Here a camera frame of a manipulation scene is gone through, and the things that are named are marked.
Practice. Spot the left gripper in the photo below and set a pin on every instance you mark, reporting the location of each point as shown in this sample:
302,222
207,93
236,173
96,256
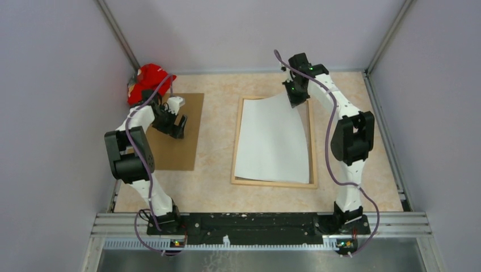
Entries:
172,130

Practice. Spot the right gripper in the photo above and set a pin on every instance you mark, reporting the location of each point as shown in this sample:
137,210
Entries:
294,101

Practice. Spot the brown backing board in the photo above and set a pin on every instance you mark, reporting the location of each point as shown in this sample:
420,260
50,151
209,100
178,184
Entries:
172,154

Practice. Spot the printed photo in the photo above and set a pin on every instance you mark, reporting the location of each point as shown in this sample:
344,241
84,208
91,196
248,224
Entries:
272,145

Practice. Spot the wooden picture frame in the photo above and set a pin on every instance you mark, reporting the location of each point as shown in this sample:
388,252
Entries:
306,113

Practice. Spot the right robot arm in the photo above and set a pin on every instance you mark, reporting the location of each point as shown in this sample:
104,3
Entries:
349,138

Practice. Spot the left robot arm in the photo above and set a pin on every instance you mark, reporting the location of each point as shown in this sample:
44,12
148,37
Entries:
132,161

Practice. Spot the red cloth doll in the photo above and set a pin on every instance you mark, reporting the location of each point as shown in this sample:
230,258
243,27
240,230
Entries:
148,77

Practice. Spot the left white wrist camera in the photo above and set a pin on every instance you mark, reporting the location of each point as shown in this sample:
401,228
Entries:
174,104

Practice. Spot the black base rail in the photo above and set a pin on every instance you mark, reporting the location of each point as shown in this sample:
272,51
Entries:
271,228

